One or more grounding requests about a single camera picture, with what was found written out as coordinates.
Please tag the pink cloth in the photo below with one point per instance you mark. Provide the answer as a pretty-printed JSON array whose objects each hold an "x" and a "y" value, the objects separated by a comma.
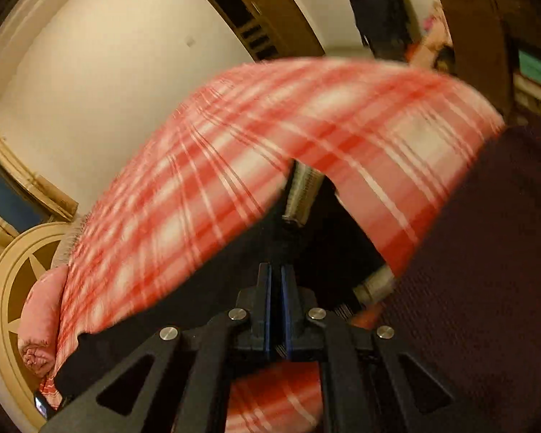
[{"x": 435, "y": 31}]

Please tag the person's dark maroon clothing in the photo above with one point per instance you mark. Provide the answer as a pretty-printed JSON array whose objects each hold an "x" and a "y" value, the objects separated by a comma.
[{"x": 491, "y": 257}]

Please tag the black hanging garment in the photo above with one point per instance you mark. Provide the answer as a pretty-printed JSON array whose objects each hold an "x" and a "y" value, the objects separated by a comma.
[{"x": 378, "y": 4}]

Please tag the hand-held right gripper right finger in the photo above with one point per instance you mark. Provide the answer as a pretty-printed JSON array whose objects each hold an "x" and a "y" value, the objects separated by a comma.
[{"x": 290, "y": 313}]

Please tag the small lit device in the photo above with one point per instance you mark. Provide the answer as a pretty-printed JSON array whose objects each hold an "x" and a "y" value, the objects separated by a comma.
[{"x": 43, "y": 406}]

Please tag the pink folded quilt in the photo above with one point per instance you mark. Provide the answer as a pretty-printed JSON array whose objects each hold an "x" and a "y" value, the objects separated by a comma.
[{"x": 43, "y": 306}]

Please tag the window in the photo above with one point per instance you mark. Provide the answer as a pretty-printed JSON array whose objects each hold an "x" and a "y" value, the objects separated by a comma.
[{"x": 6, "y": 200}]

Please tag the beige wooden headboard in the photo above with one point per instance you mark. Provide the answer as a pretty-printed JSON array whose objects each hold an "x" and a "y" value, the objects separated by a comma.
[{"x": 6, "y": 279}]

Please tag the brown wooden wardrobe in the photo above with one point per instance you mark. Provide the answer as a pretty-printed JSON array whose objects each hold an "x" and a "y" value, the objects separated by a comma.
[{"x": 478, "y": 18}]

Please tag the red plaid bedsheet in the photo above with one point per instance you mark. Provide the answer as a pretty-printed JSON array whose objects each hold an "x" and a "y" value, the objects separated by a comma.
[{"x": 207, "y": 167}]

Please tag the wooden door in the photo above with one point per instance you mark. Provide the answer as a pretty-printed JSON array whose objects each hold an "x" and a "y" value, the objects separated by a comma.
[{"x": 275, "y": 13}]

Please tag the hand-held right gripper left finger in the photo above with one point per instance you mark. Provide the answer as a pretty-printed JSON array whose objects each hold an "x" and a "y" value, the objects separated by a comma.
[{"x": 265, "y": 313}]

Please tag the grey striped cloth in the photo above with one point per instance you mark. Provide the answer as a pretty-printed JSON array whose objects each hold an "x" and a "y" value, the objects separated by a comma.
[
  {"x": 303, "y": 194},
  {"x": 374, "y": 285}
]

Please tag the teal box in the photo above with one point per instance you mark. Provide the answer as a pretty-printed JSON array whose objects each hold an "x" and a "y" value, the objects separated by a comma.
[{"x": 538, "y": 68}]

